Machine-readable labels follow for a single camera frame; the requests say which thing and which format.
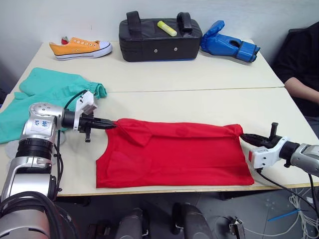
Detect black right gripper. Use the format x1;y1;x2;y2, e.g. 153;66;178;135
240;122;284;149

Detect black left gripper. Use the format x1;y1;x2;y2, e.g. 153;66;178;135
74;113;117;143

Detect red sleeveless t-shirt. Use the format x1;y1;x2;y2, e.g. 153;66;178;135
95;118;255;189

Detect green shorts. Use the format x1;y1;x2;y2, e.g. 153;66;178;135
0;67;108;145

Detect orange canvas sneaker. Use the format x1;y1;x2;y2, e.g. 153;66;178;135
48;37;113;61

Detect blue stick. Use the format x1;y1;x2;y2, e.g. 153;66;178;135
267;208;309;223

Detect person in black clothes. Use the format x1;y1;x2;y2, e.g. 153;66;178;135
272;21;319;140

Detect black kick pad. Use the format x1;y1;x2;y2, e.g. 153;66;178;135
118;10;203;63

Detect blue boxing glove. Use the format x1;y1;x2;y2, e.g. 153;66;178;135
199;20;261;63

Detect dark rounded shape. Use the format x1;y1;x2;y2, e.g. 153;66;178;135
115;207;151;239
171;202;214;239

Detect yellow highlighter pen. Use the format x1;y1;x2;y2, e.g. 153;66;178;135
157;20;178;37

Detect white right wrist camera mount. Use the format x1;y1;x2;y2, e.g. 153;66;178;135
248;136;289;171

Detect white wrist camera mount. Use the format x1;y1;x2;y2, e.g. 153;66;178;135
74;91;98;116
248;136;289;171

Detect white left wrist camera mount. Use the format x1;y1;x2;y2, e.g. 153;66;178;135
74;91;98;116

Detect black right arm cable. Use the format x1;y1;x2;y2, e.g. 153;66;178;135
256;169;319;215

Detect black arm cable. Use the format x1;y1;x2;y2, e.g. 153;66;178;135
256;169;319;215
53;90;87;195

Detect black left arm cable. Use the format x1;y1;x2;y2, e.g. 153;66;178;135
53;90;87;195

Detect metal bracket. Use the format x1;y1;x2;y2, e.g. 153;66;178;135
228;216;244;237

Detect white cable bundle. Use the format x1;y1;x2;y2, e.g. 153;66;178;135
288;186;319;239

